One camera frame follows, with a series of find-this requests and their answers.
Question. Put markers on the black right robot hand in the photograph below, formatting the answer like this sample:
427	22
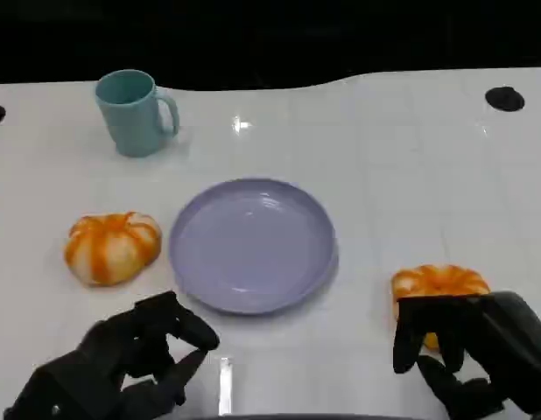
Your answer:
507	341

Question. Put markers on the orange white toy bread roll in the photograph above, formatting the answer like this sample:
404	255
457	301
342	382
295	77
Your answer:
108	249
441	280

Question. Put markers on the black backdrop cloth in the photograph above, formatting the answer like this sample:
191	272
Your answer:
270	39

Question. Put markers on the pale green mug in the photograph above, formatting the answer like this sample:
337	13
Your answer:
130	127

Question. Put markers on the lilac plate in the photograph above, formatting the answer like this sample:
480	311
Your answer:
253	245

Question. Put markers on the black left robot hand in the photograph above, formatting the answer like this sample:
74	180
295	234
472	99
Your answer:
108	354

